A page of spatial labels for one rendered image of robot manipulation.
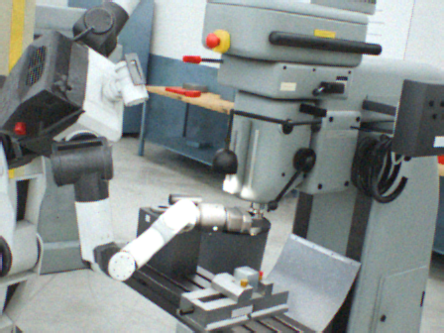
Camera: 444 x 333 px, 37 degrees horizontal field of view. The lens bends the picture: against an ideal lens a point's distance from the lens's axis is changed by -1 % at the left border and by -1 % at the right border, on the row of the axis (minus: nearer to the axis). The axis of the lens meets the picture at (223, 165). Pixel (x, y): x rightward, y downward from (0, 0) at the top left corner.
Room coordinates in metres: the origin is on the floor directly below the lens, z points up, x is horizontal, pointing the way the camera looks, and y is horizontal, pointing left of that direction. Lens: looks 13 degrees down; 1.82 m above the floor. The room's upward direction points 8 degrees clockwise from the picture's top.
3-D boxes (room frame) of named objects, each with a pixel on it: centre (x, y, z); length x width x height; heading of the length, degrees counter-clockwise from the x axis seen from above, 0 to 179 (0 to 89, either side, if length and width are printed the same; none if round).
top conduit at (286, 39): (1.84, -0.24, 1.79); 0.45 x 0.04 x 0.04; 133
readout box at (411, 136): (1.89, -0.56, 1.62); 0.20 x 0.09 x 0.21; 133
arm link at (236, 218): (1.90, -0.03, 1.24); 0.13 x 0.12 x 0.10; 18
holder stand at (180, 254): (2.23, 0.16, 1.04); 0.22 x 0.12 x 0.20; 43
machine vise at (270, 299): (1.91, -0.09, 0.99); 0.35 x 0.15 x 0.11; 133
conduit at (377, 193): (1.97, -0.44, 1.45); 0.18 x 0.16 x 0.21; 133
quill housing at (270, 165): (1.93, -0.12, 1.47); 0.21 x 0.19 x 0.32; 43
